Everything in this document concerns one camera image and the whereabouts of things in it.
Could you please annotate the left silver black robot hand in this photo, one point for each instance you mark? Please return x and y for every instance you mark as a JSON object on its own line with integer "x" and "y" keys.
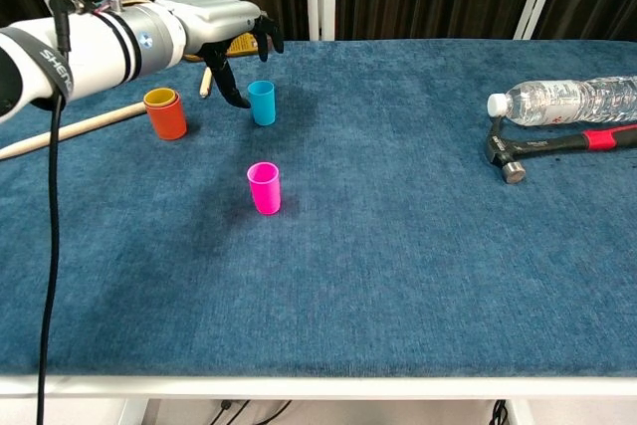
{"x": 214, "y": 17}

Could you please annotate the short wooden dowel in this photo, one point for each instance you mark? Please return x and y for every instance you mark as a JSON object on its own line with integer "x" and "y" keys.
{"x": 204, "y": 86}

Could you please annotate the pink plastic cup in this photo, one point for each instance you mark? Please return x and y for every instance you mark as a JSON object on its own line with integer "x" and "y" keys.
{"x": 265, "y": 191}

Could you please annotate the long wooden stick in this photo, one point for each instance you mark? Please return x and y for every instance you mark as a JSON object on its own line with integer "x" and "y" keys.
{"x": 99, "y": 120}

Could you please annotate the orange plastic cup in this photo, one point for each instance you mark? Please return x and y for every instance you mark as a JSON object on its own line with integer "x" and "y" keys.
{"x": 169, "y": 124}

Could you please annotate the yellow plastic cup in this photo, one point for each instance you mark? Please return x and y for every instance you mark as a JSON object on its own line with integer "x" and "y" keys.
{"x": 160, "y": 95}

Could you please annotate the black red claw hammer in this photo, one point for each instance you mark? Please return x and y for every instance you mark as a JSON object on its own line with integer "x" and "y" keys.
{"x": 547, "y": 139}

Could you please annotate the blue velvet table cloth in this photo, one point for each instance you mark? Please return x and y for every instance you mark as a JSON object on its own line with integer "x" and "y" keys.
{"x": 373, "y": 256}

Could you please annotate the clear plastic water bottle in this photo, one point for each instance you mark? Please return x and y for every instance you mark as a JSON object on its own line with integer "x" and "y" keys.
{"x": 557, "y": 101}

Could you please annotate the light blue plastic cup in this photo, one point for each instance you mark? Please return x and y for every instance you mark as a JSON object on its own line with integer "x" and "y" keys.
{"x": 262, "y": 106}

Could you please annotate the yellow label tea bottle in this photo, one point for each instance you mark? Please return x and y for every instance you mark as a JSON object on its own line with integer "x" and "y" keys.
{"x": 244, "y": 46}

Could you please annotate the white table leg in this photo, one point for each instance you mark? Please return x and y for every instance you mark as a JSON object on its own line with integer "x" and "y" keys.
{"x": 520, "y": 412}
{"x": 133, "y": 412}

